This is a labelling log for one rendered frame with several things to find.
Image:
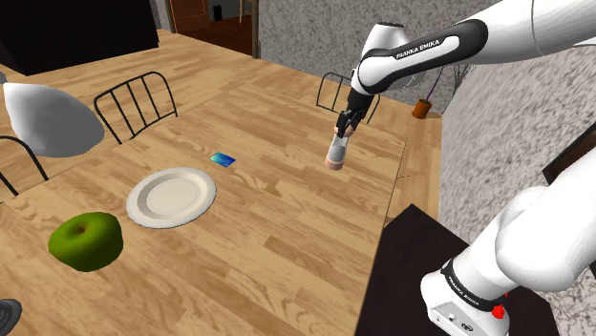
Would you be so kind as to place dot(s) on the brown wooden door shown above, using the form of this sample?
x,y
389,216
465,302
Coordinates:
x,y
188,14

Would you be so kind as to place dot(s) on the white plate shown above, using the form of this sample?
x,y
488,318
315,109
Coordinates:
x,y
171,197

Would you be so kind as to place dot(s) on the wooden table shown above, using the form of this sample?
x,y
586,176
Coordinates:
x,y
279,223

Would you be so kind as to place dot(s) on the orange plant pot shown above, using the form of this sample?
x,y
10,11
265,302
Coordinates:
x,y
422,109

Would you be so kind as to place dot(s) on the dark cabinet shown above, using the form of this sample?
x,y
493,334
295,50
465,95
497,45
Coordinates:
x,y
74,32

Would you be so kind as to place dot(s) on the green apple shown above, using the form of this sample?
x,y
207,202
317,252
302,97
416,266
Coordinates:
x,y
86,242

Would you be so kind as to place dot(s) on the blue card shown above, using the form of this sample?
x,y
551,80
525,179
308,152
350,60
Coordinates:
x,y
222,159

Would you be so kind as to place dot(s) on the dark robot stand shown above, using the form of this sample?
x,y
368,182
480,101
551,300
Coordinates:
x,y
409,270

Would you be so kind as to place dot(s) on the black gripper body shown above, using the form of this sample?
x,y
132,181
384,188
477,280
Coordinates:
x,y
359,102

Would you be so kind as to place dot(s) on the dark grey ridged object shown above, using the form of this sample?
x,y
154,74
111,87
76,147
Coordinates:
x,y
8,316

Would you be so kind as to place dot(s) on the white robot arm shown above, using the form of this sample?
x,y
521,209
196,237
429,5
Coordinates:
x,y
535,242

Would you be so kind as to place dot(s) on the pink and grey hourglass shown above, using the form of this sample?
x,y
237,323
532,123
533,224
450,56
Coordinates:
x,y
337,151

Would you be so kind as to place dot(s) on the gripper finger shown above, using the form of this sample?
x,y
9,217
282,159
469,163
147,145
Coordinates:
x,y
342,122
355,120

